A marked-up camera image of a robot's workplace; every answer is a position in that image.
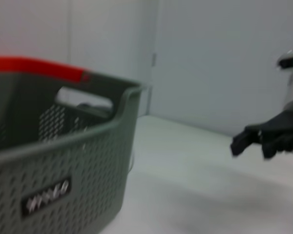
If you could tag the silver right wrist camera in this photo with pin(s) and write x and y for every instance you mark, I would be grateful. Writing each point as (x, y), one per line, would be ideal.
(289, 59)

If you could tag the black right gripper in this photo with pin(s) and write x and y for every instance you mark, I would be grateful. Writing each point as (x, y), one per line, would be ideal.
(285, 129)

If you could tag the grey-green perforated storage bin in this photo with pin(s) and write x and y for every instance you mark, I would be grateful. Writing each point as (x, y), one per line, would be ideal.
(63, 170)

